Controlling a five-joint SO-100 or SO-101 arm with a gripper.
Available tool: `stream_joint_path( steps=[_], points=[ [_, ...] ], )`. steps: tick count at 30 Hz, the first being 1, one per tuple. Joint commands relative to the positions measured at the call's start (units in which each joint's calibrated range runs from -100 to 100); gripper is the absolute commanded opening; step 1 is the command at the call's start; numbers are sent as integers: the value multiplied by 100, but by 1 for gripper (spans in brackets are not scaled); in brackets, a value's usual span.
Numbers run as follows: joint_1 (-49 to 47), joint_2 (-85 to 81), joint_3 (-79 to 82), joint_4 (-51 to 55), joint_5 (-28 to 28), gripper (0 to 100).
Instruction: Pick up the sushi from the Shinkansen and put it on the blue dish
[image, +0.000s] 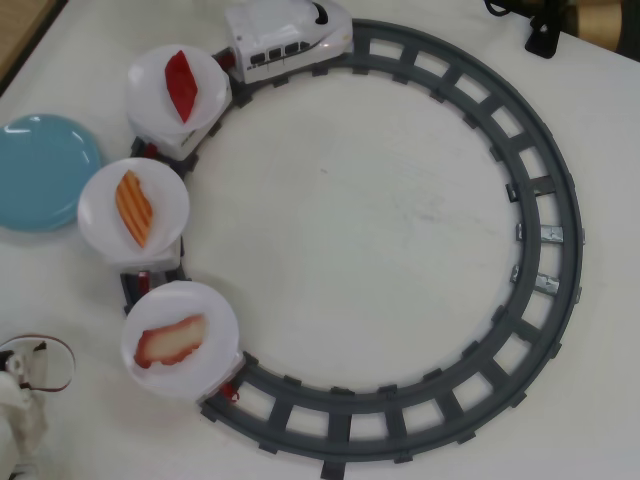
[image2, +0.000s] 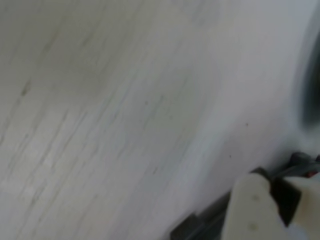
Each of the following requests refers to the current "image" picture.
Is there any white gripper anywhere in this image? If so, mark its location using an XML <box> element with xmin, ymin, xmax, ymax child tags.
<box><xmin>0</xmin><ymin>334</ymin><xmax>76</xmax><ymax>480</ymax></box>

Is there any pink and white shrimp sushi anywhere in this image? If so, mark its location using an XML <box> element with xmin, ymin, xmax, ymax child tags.
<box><xmin>133</xmin><ymin>313</ymin><xmax>207</xmax><ymax>370</ymax></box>

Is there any orange striped salmon sushi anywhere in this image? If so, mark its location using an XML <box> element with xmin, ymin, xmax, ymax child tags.
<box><xmin>114</xmin><ymin>169</ymin><xmax>154</xmax><ymax>249</ymax></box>

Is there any blue round dish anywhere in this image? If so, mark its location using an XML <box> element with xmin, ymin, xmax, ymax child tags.
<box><xmin>0</xmin><ymin>113</ymin><xmax>105</xmax><ymax>234</ymax></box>

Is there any red tuna sushi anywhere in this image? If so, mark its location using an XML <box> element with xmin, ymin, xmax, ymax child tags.
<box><xmin>163</xmin><ymin>49</ymin><xmax>199</xmax><ymax>125</ymax></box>

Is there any white Shinkansen toy locomotive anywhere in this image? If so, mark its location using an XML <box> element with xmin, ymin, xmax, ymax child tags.
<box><xmin>223</xmin><ymin>0</ymin><xmax>356</xmax><ymax>85</ymax></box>

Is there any white round plate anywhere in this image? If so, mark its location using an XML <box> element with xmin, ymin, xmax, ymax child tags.
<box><xmin>121</xmin><ymin>280</ymin><xmax>240</xmax><ymax>401</ymax></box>
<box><xmin>126</xmin><ymin>43</ymin><xmax>229</xmax><ymax>141</ymax></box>
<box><xmin>77</xmin><ymin>158</ymin><xmax>190</xmax><ymax>265</ymax></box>

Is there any white toy train car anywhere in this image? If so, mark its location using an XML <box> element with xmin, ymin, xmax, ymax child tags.
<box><xmin>194</xmin><ymin>349</ymin><xmax>247</xmax><ymax>407</ymax></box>
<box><xmin>102</xmin><ymin>232</ymin><xmax>185</xmax><ymax>275</ymax></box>
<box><xmin>128</xmin><ymin>74</ymin><xmax>234</xmax><ymax>162</ymax></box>

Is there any gray circular toy train track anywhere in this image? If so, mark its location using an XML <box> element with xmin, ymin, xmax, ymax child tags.
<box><xmin>119</xmin><ymin>18</ymin><xmax>586</xmax><ymax>467</ymax></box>

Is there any black clamp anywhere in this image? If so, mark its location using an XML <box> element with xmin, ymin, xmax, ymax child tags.
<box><xmin>523</xmin><ymin>14</ymin><xmax>564</xmax><ymax>59</ymax></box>

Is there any tan cardboard roll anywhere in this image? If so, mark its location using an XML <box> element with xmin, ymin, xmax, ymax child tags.
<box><xmin>574</xmin><ymin>7</ymin><xmax>624</xmax><ymax>39</ymax></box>

